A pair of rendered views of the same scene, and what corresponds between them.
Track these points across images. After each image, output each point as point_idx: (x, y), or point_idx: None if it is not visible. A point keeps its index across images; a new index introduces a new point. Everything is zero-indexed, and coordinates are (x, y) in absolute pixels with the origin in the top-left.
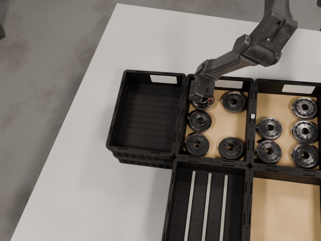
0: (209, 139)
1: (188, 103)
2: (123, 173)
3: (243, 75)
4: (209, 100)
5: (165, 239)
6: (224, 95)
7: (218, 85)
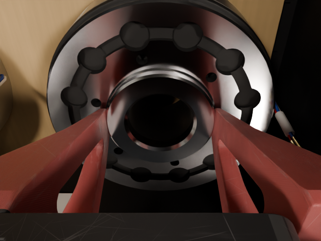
0: None
1: (279, 55)
2: None
3: None
4: (86, 103)
5: None
6: (19, 134)
7: (59, 206)
